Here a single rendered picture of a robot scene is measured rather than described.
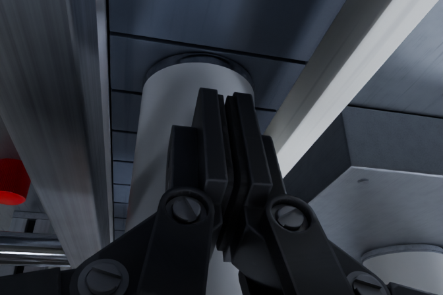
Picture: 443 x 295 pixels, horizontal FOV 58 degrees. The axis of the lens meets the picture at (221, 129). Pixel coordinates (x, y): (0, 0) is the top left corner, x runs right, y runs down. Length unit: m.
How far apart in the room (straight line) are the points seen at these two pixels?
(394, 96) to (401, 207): 0.10
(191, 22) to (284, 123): 0.05
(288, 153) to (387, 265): 0.32
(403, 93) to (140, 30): 0.20
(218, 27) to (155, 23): 0.02
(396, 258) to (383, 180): 0.19
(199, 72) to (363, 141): 0.16
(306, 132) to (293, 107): 0.01
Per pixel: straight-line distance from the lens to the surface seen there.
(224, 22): 0.16
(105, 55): 0.18
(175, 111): 0.15
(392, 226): 0.41
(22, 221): 0.55
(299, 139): 0.16
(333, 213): 0.36
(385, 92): 0.30
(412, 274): 0.47
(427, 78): 0.29
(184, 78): 0.16
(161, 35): 0.16
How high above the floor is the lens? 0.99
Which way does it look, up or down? 31 degrees down
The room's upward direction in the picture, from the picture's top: 180 degrees counter-clockwise
